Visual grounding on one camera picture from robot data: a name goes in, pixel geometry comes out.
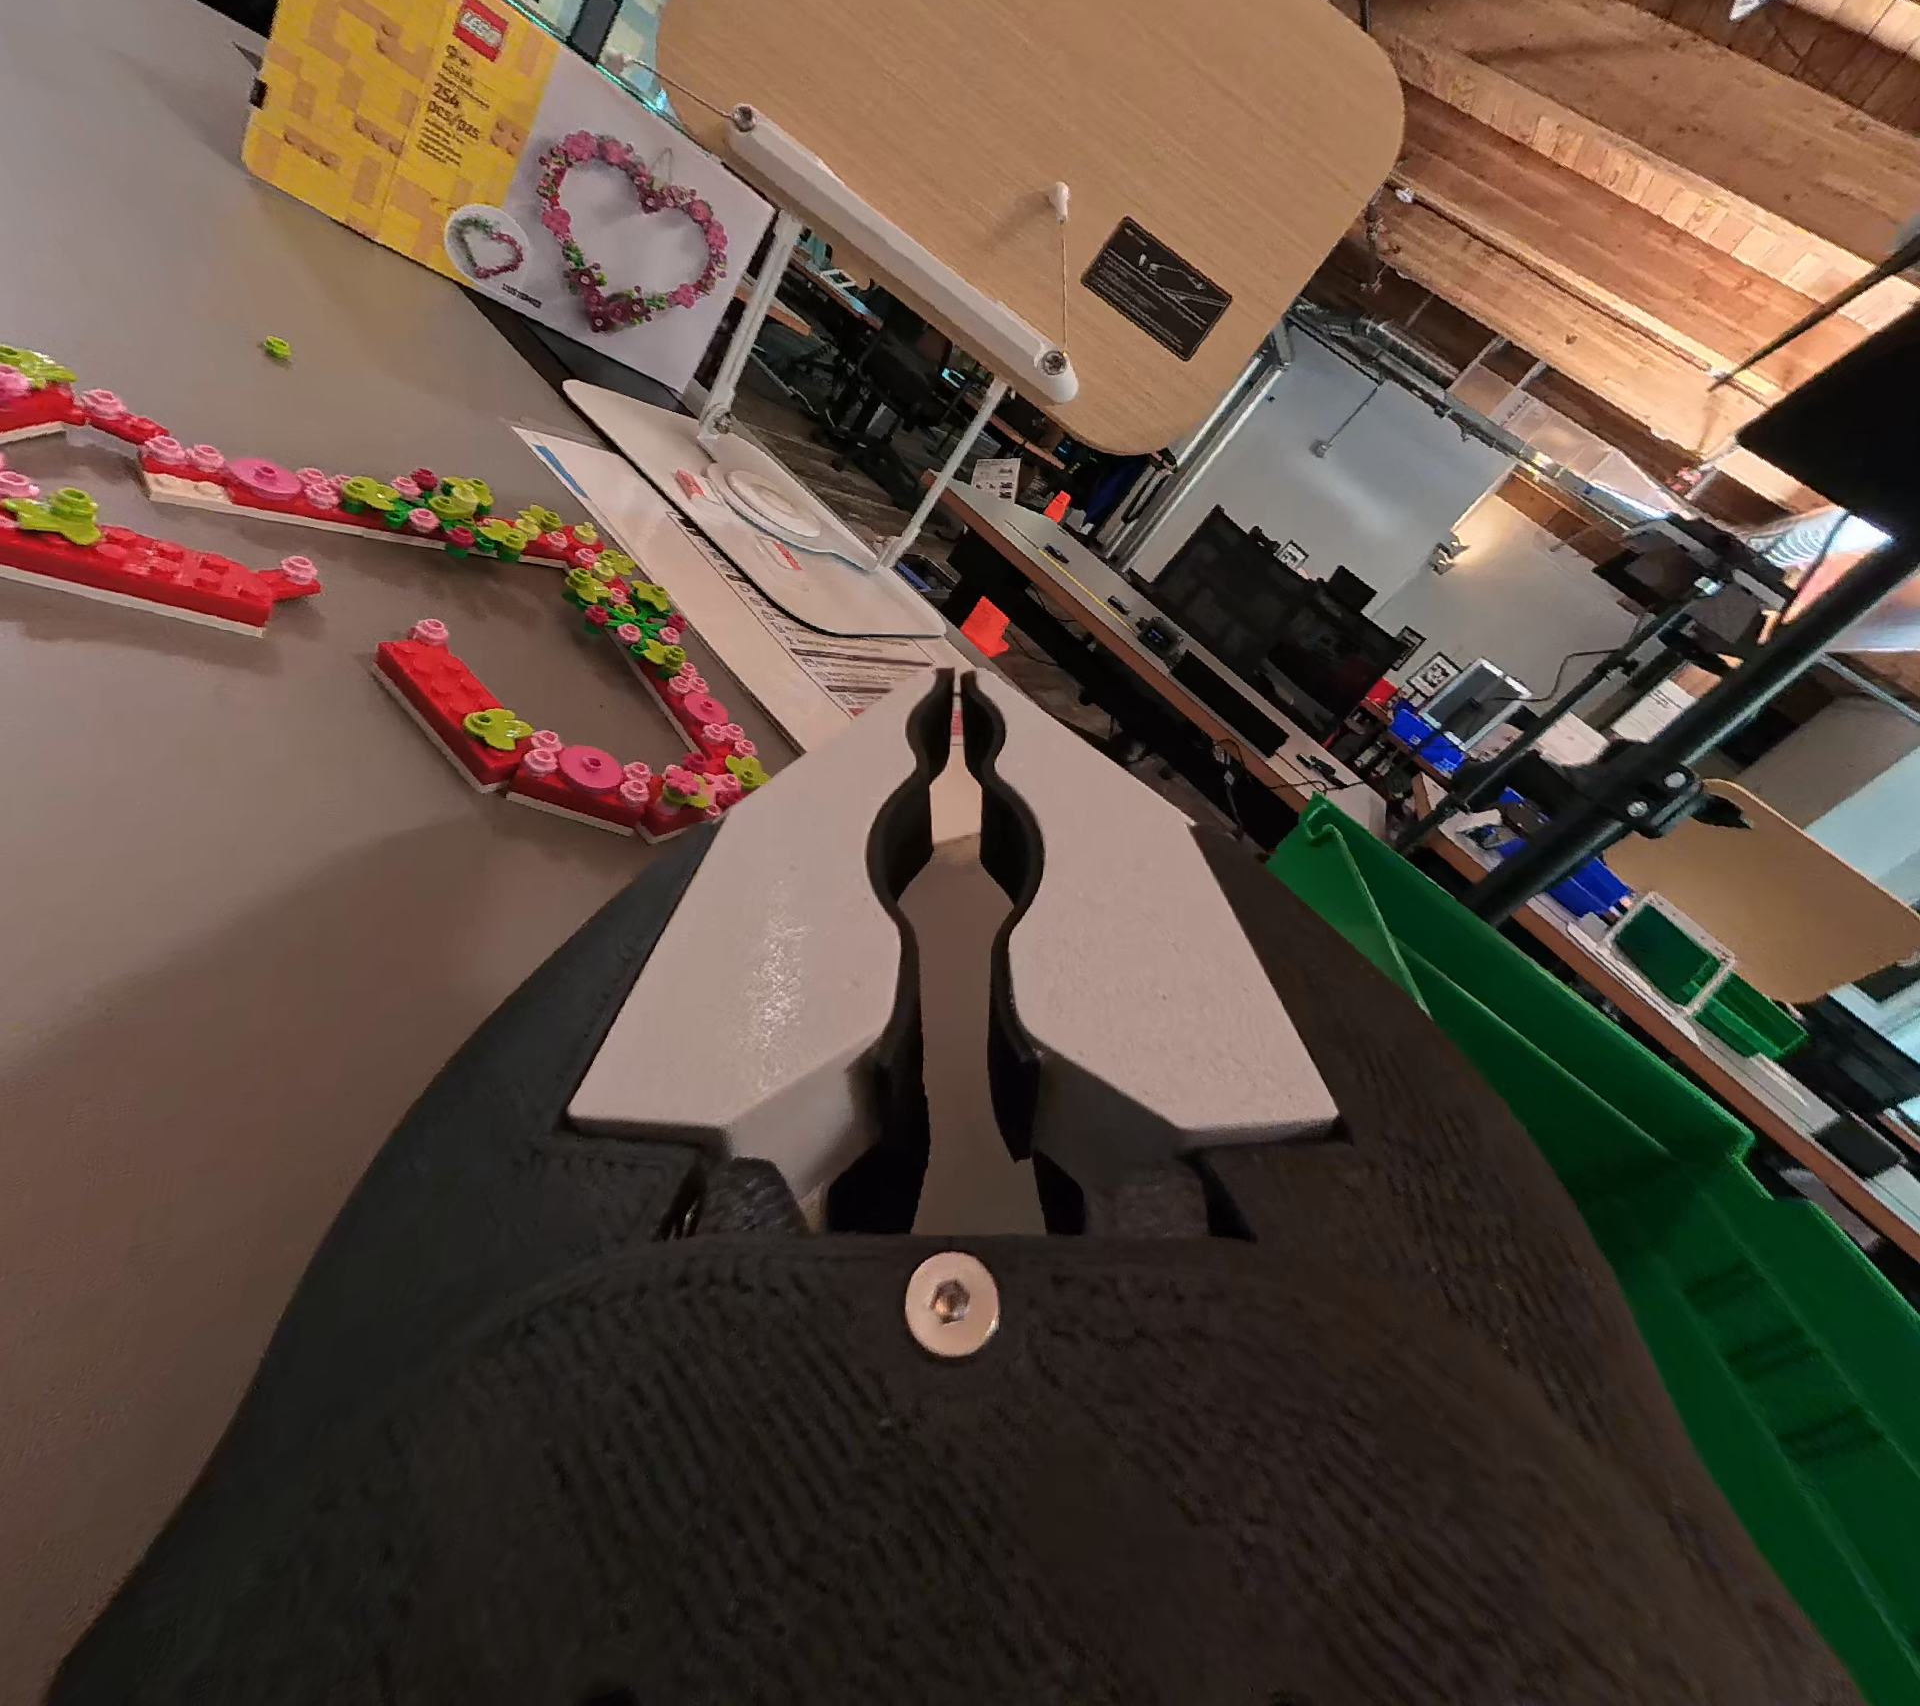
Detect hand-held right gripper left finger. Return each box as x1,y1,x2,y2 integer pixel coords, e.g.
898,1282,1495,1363
563,664,966,1240

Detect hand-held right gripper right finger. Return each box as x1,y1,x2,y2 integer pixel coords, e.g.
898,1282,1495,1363
959,668,1340,1166

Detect red flowered lego heart frame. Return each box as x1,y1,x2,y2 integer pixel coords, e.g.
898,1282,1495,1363
0,344,772,846

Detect yellow lego box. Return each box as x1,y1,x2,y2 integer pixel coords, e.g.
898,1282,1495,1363
235,0,778,385

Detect printed sheet in plastic sleeve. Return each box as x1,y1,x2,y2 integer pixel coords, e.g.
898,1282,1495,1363
509,422,969,756

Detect blue plastic bins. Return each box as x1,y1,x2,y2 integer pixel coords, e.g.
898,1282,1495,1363
1382,699,1471,783

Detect black tripod pole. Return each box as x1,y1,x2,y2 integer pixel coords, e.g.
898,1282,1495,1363
1409,528,1920,937

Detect clear box with green bins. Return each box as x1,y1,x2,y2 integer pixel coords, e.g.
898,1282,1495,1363
1608,892,1814,1066

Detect wooden board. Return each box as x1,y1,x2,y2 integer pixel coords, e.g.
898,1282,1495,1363
1602,776,1920,1006

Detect green plastic bin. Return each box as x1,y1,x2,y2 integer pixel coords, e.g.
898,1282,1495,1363
1264,789,1920,1706

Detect white and wooden book stand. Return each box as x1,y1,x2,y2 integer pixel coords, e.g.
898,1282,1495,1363
561,0,1409,647

